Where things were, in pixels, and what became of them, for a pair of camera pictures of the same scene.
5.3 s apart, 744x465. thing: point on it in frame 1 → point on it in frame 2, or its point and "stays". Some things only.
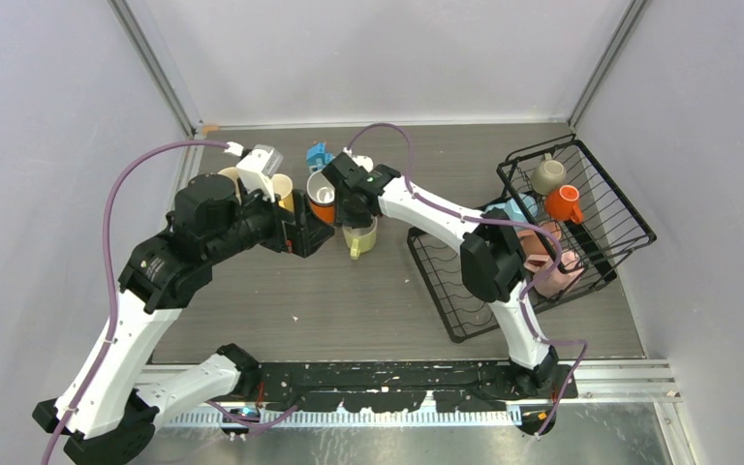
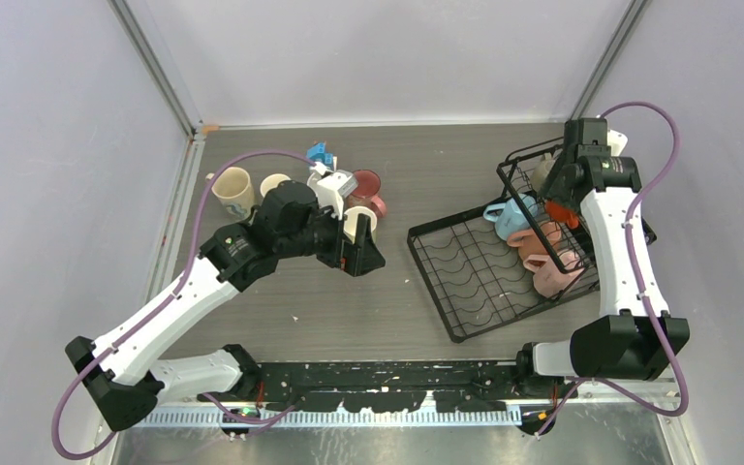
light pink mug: (570, 267) stays
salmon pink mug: (531, 243) stays
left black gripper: (299, 232) → (359, 258)
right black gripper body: (345, 213) → (553, 186)
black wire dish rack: (573, 232) stays
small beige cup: (547, 175) stays
